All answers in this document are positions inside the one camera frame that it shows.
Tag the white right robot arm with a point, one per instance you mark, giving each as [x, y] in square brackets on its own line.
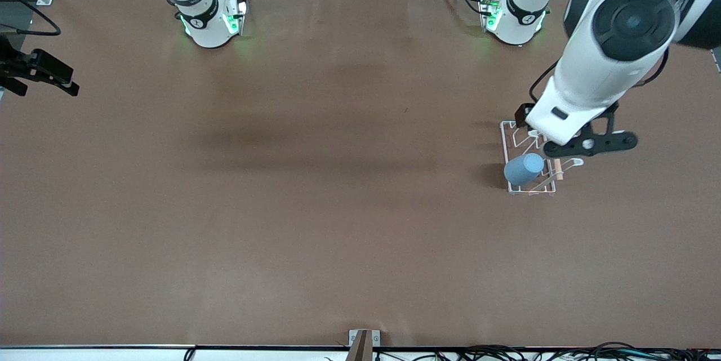
[205, 26]

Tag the large table cover sheet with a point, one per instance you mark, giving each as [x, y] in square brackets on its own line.
[338, 209]

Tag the blue plastic cup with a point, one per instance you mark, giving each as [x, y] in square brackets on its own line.
[521, 170]

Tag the metal table edge bracket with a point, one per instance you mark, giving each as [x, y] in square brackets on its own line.
[360, 344]

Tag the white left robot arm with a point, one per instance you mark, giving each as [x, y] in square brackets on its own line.
[591, 68]

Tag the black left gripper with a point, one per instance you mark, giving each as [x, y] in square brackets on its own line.
[520, 115]

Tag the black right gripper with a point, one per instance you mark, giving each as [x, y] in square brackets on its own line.
[12, 63]

